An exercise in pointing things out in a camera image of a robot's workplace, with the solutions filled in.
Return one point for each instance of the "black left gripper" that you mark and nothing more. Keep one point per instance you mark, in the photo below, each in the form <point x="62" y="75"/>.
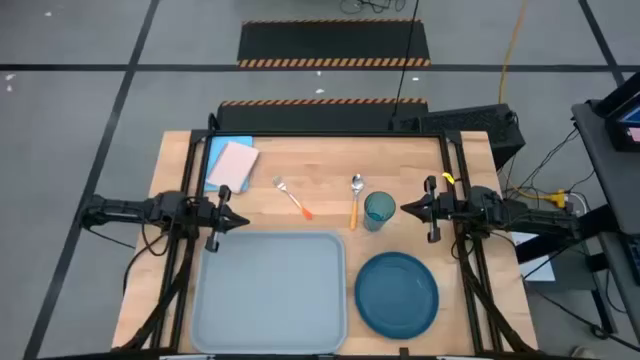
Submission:
<point x="205" y="214"/>

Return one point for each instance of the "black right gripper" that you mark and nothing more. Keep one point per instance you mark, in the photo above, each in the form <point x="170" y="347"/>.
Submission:
<point x="444" y="207"/>

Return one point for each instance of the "teal translucent plastic cup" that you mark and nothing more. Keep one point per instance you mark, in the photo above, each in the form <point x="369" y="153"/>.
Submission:
<point x="379" y="212"/>

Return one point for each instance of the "grey plastic tray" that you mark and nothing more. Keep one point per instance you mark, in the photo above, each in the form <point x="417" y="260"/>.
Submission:
<point x="270" y="295"/>

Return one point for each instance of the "dark blue round plate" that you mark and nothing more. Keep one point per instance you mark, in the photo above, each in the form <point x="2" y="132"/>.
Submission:
<point x="397" y="295"/>

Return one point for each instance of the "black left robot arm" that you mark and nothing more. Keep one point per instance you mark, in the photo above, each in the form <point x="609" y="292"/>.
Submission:
<point x="125" y="209"/>

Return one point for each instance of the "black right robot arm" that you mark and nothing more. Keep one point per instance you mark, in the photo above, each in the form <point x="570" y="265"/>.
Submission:
<point x="520" y="214"/>

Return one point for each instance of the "yellow tape tag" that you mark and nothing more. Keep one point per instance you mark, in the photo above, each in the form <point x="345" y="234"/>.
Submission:
<point x="448" y="178"/>

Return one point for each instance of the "black perforated computer case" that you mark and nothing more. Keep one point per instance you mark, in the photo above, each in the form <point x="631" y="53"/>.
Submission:
<point x="465" y="125"/>

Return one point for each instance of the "white paper sheet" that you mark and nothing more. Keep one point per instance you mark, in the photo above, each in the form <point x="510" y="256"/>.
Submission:
<point x="542" y="270"/>

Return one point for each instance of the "black hazard-striped floor mat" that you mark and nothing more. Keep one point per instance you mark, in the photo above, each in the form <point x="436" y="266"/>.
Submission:
<point x="332" y="42"/>
<point x="320" y="117"/>

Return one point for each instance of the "yellow power plug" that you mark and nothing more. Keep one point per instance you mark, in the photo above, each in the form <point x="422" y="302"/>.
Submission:
<point x="559" y="198"/>

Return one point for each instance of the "black side table beam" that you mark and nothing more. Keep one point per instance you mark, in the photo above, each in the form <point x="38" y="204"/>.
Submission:
<point x="565" y="235"/>

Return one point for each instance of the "grey side table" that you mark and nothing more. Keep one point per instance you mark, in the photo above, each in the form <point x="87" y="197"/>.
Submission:
<point x="607" y="165"/>

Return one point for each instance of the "black-framed monitor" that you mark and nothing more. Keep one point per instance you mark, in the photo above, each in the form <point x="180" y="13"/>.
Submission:
<point x="625" y="130"/>

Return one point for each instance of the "black metal table frame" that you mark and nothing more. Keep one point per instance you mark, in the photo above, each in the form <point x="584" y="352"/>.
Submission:
<point x="325" y="134"/>

